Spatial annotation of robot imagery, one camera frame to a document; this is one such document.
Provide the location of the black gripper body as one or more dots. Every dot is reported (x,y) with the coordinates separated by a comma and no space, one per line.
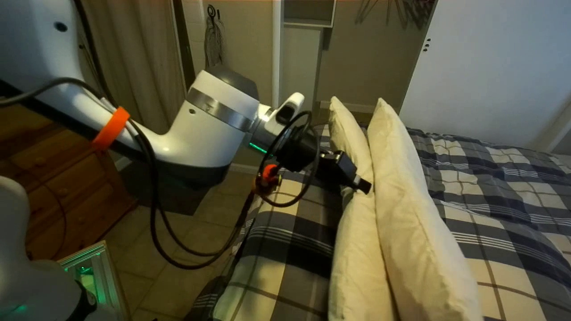
(301,150)

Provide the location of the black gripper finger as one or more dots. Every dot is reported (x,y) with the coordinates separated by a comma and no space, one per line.
(360,184)

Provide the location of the cream pillow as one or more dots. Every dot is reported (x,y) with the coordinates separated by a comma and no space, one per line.
(428,275)
(358,289)

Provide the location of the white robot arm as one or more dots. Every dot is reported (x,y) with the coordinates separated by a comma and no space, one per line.
(196,128)

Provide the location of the plaid pillow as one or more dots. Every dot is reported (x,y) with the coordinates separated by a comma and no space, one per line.
(282,267)

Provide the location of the plaid bed comforter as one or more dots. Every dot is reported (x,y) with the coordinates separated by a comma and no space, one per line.
(508,209)

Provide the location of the white closet door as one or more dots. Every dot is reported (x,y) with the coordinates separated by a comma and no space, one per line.
(494,70)

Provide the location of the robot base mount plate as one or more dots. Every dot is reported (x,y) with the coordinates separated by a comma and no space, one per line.
(94,271)

